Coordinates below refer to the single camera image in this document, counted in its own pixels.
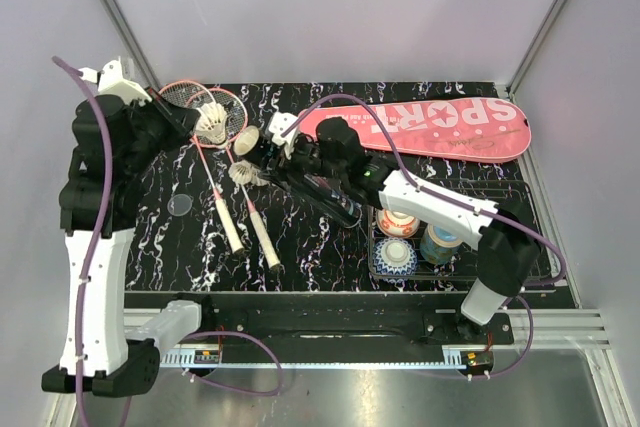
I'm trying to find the red patterned bowl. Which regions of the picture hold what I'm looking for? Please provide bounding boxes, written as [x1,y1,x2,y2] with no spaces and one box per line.
[376,209,420,238]

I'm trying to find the aluminium post left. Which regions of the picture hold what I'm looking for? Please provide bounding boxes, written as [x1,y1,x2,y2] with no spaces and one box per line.
[99,0,160,89]

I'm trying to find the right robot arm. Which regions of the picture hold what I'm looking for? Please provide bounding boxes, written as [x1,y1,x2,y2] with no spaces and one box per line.
[245,118,541,344]

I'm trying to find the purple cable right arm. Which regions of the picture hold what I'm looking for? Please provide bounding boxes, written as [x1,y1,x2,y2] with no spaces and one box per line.
[279,93,567,381]

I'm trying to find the pink badminton racket left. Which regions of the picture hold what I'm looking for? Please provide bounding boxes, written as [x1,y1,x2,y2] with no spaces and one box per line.
[159,80,244,255]

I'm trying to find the black shuttlecock tube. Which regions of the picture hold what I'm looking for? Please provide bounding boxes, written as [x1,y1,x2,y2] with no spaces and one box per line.
[233,126,361,228]

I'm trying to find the pink badminton racket right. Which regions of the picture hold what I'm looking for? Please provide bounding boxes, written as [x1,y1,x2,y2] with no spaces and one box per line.
[182,88,283,269]

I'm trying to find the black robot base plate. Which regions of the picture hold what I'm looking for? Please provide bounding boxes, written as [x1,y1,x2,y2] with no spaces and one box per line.
[177,292,514,347]

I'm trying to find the blue patterned bowl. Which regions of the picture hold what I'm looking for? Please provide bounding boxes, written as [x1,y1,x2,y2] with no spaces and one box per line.
[373,238,418,285]

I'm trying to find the clear plastic tube lid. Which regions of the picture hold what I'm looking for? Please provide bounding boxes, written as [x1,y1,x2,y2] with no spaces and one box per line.
[167,193,193,217]

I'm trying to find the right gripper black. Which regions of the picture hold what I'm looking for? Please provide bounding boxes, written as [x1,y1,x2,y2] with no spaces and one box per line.
[259,134,346,193]

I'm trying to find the blue ceramic cup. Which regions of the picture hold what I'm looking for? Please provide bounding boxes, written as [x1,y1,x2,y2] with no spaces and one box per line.
[419,224,462,265]

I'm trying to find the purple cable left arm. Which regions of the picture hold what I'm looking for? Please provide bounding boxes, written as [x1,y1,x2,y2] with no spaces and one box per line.
[52,55,284,427]

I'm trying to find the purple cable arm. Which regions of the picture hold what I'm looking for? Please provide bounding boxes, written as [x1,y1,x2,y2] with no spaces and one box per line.
[279,93,567,381]
[52,55,284,427]

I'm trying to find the black wire dish rack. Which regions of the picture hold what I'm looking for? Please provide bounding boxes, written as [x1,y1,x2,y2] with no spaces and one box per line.
[379,172,543,285]

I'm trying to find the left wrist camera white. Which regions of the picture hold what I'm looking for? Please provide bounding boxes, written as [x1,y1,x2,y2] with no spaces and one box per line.
[79,57,152,105]

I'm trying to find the pink badminton racket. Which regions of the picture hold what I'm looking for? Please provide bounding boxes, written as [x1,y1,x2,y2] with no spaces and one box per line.
[159,80,244,255]
[182,88,283,269]

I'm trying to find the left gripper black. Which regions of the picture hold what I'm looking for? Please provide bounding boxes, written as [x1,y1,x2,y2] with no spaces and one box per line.
[124,85,202,173]

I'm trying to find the aluminium post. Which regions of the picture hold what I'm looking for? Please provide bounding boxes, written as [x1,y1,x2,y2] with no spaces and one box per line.
[504,0,570,100]
[99,0,160,89]

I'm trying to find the aluminium frame rail front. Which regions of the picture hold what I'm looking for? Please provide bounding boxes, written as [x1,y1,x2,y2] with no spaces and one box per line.
[67,307,612,368]

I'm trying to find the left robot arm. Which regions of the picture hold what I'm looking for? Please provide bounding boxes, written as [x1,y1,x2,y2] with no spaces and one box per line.
[41,94,216,398]

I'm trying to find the aluminium post right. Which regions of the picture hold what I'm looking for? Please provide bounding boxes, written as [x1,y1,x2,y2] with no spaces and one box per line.
[504,0,570,100]

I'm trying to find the white feather shuttlecock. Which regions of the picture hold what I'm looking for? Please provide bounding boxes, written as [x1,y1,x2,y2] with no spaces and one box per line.
[194,101,227,146]
[228,160,269,187]

